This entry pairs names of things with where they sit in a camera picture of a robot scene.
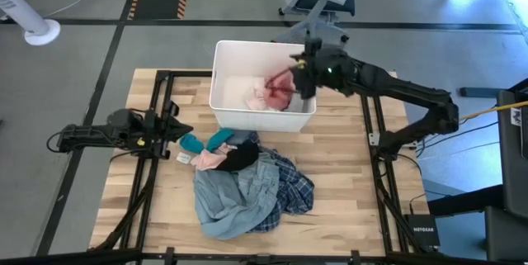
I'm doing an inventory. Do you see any light blue denim garment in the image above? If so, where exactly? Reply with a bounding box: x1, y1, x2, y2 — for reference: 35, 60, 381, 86
192, 151, 281, 241

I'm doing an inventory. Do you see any black Netgear network switch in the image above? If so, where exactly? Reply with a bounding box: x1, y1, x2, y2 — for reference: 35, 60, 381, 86
403, 214, 441, 248

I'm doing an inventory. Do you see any black power cable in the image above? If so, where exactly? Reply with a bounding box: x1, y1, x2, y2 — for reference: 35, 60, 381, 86
414, 121, 500, 153

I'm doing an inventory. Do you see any white perforated plastic basket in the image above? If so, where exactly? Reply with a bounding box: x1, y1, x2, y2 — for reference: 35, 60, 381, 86
208, 40, 318, 134

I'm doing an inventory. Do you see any white garment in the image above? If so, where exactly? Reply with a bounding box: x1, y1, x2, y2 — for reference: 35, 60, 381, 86
222, 75, 271, 112

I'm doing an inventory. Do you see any black floor stand base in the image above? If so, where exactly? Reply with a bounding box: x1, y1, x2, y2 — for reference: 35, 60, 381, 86
459, 86, 502, 98

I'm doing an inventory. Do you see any yellow cable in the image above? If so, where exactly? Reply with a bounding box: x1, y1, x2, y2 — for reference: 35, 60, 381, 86
460, 100, 528, 121

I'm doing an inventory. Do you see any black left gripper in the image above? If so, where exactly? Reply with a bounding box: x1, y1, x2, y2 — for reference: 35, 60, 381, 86
144, 100, 194, 159

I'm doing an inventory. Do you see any white tower fan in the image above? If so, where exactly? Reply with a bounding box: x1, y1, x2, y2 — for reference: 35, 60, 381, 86
0, 0, 62, 46

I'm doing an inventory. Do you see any black garment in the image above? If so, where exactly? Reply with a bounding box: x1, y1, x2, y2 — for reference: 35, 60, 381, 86
214, 140, 261, 173

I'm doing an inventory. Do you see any teal garment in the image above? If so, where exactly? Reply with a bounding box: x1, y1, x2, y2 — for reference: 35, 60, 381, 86
179, 127, 236, 154

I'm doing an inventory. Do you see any blue plaid shirt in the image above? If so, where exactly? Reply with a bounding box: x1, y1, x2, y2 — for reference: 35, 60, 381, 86
247, 130, 315, 234

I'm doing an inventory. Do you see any pale pink garment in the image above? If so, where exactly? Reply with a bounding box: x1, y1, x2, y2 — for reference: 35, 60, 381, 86
190, 143, 232, 172

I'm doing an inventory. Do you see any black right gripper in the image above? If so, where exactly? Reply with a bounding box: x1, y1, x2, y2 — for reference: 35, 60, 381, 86
290, 50, 333, 100

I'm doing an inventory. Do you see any black aluminium table frame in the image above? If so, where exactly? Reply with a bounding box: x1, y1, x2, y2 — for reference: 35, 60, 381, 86
0, 69, 496, 265

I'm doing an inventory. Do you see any black equipment cabinet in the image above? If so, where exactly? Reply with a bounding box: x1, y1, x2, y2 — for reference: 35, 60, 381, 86
427, 78, 528, 264

